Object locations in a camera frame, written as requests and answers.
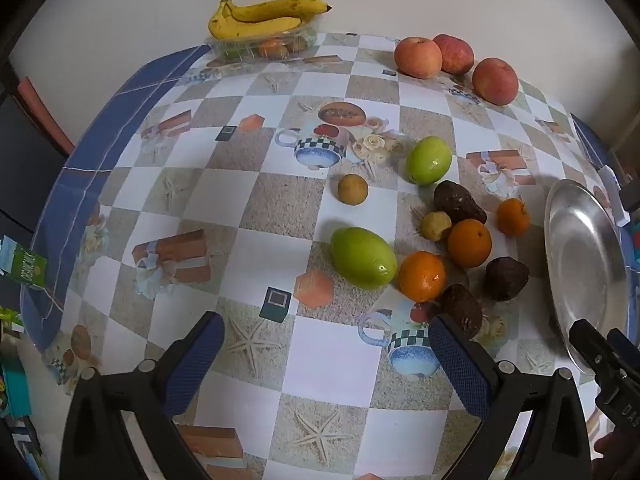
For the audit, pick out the clear plastic container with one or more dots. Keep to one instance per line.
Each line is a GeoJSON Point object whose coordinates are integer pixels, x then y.
{"type": "Point", "coordinates": [250, 50]}

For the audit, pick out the brown kiwi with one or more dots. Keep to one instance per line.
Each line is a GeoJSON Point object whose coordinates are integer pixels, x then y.
{"type": "Point", "coordinates": [300, 42]}

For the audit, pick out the green oval fruit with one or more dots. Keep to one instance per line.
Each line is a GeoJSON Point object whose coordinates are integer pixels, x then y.
{"type": "Point", "coordinates": [428, 160]}
{"type": "Point", "coordinates": [363, 257]}

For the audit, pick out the round metal plate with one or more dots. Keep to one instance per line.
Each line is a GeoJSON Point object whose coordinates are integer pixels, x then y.
{"type": "Point", "coordinates": [585, 260]}

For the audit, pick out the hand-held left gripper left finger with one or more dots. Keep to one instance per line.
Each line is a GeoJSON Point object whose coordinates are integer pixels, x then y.
{"type": "Point", "coordinates": [192, 360]}

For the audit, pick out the small orange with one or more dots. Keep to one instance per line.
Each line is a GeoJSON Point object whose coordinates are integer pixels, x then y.
{"type": "Point", "coordinates": [513, 216]}

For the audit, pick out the pale red apple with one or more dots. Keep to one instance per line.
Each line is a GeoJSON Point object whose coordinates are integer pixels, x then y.
{"type": "Point", "coordinates": [419, 57]}

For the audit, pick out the checkered printed tablecloth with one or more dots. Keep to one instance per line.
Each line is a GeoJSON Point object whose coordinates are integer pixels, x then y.
{"type": "Point", "coordinates": [280, 205]}

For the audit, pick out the dark grey box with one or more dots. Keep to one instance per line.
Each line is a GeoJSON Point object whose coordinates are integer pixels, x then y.
{"type": "Point", "coordinates": [631, 196]}

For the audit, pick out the teal toy box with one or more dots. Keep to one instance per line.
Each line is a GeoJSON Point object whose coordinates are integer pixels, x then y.
{"type": "Point", "coordinates": [635, 245]}

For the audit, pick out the white plastic piece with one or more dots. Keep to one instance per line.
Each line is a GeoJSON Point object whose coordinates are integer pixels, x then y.
{"type": "Point", "coordinates": [614, 195]}

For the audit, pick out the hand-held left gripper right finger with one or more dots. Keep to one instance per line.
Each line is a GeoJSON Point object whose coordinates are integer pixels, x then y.
{"type": "Point", "coordinates": [462, 360]}

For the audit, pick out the small yellow lumpy fruit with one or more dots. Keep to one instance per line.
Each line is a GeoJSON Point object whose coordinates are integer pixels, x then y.
{"type": "Point", "coordinates": [436, 225]}

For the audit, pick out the reddish brown board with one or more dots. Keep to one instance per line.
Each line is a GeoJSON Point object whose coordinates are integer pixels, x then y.
{"type": "Point", "coordinates": [39, 110]}

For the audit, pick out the large orange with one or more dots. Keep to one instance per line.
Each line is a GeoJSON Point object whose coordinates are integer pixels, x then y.
{"type": "Point", "coordinates": [422, 276]}
{"type": "Point", "coordinates": [469, 242]}

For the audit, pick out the small brown round fruit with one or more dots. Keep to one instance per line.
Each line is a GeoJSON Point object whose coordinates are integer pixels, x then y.
{"type": "Point", "coordinates": [353, 189]}

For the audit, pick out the dark brown wrinkled fruit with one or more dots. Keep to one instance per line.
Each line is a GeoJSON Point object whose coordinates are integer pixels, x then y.
{"type": "Point", "coordinates": [460, 307]}
{"type": "Point", "coordinates": [457, 202]}
{"type": "Point", "coordinates": [506, 278]}

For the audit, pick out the green carton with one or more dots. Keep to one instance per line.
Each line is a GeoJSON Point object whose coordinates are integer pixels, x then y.
{"type": "Point", "coordinates": [25, 265]}

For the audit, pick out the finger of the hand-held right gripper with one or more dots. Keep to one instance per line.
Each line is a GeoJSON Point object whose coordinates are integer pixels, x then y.
{"type": "Point", "coordinates": [589, 342]}
{"type": "Point", "coordinates": [625, 344]}

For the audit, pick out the small orange-red fruit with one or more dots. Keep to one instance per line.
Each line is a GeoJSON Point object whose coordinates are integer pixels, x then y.
{"type": "Point", "coordinates": [272, 48]}

